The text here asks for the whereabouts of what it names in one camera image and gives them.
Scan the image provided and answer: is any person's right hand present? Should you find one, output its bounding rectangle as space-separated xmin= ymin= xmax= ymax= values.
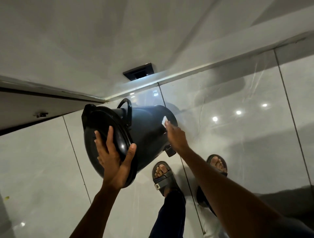
xmin=164 ymin=120 xmax=190 ymax=155

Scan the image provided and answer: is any person's left hand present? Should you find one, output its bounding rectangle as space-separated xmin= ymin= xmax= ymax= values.
xmin=94 ymin=126 xmax=137 ymax=190

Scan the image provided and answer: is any black pedal trash bin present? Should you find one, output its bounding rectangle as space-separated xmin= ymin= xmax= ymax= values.
xmin=81 ymin=98 xmax=178 ymax=189

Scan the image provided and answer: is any person's right forearm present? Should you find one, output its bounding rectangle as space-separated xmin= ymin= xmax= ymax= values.
xmin=180 ymin=147 xmax=314 ymax=238

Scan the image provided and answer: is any person's left forearm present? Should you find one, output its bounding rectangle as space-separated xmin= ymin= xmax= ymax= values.
xmin=69 ymin=183 xmax=121 ymax=238

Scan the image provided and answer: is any person's left foot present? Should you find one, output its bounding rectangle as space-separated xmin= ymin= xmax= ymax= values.
xmin=154 ymin=164 xmax=172 ymax=198

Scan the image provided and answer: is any person's foot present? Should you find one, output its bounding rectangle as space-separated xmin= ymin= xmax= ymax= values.
xmin=154 ymin=164 xmax=172 ymax=198
xmin=210 ymin=157 xmax=227 ymax=173

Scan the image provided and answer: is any grey left sandal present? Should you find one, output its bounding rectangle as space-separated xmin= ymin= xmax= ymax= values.
xmin=152 ymin=161 xmax=182 ymax=197

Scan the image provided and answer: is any grey sandal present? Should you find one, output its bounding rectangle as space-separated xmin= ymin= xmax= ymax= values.
xmin=206 ymin=154 xmax=228 ymax=177
xmin=152 ymin=161 xmax=182 ymax=197

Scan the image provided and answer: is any person's right foot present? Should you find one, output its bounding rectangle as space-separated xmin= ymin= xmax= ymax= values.
xmin=210 ymin=157 xmax=227 ymax=173

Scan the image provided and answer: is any grey right sandal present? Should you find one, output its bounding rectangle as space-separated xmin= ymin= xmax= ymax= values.
xmin=206 ymin=154 xmax=228 ymax=177

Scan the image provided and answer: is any person's left leg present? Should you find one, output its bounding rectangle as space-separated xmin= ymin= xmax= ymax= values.
xmin=149 ymin=190 xmax=186 ymax=238

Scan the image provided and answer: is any white door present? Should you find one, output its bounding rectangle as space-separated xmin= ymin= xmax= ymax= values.
xmin=0 ymin=80 xmax=106 ymax=136

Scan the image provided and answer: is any black wall plate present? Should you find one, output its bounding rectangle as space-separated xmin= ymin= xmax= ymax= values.
xmin=123 ymin=63 xmax=154 ymax=81

